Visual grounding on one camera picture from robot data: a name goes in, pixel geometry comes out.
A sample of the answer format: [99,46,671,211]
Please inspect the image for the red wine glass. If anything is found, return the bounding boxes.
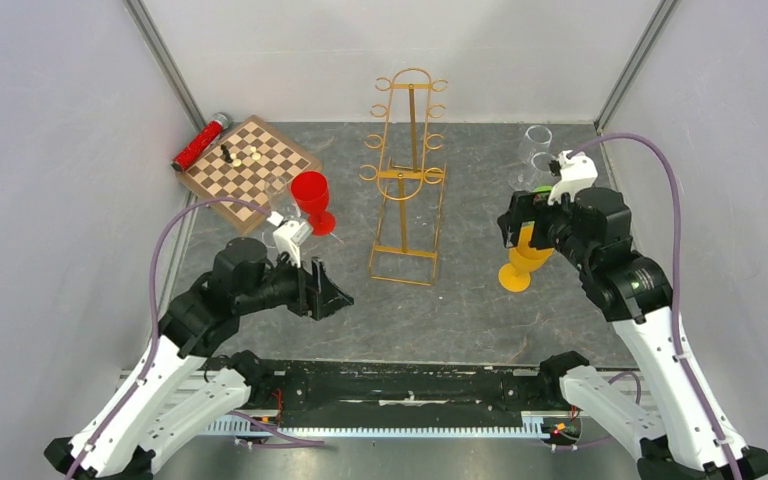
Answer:
[290,171,336,236]

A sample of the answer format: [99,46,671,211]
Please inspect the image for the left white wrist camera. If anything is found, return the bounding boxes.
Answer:
[267,212,313,267]

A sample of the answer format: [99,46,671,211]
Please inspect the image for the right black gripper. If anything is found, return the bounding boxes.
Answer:
[499,188,595,271]

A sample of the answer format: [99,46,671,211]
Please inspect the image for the red glitter tube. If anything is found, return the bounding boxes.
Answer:
[170,112,231,173]

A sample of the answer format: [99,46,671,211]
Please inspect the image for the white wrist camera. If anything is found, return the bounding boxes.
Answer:
[267,212,313,267]
[548,150,598,205]

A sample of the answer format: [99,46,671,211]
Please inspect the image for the orange wine glass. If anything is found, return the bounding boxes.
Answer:
[498,223,553,292]

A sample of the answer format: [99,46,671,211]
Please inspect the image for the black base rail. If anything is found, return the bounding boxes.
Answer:
[239,359,580,438]

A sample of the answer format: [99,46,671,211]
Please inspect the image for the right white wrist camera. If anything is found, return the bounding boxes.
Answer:
[548,150,598,205]

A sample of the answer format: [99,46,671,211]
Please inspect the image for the wooden chessboard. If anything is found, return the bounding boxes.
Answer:
[173,115,322,208]

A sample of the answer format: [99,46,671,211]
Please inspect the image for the gold wire glass rack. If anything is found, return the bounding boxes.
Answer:
[359,67,448,287]

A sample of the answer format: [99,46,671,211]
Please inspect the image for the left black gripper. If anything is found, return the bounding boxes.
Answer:
[238,247,355,319]

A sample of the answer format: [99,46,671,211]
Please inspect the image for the clear back wine glass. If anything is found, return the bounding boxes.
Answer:
[524,152,558,191]

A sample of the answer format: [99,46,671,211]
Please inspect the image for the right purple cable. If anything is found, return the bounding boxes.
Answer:
[566,132,746,480]

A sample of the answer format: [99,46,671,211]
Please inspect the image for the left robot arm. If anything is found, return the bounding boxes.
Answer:
[44,238,354,479]

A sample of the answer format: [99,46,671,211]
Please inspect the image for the clear wine glass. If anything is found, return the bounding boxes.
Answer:
[524,152,558,191]
[509,125,553,191]
[261,175,304,250]

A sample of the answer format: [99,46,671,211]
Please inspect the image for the black chess piece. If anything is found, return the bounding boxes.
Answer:
[220,145,233,163]

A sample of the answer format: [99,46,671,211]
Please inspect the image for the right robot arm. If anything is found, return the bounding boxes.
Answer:
[497,187,768,479]

